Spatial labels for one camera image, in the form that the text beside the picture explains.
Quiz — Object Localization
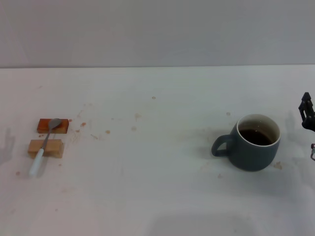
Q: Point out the reddish brown wooden block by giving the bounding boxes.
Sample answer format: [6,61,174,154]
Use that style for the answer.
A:
[36,118,69,134]

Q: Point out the blue handled metal spoon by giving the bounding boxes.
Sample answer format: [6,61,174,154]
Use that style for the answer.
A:
[28,118,62,177]

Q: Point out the grey ceramic cup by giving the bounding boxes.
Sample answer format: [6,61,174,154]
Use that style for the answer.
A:
[211,113,282,172]

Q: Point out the dark coffee liquid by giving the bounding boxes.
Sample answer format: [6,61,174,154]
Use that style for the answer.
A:
[238,128,273,147]

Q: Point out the light wooden block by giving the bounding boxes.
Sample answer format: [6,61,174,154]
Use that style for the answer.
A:
[27,139,65,159]

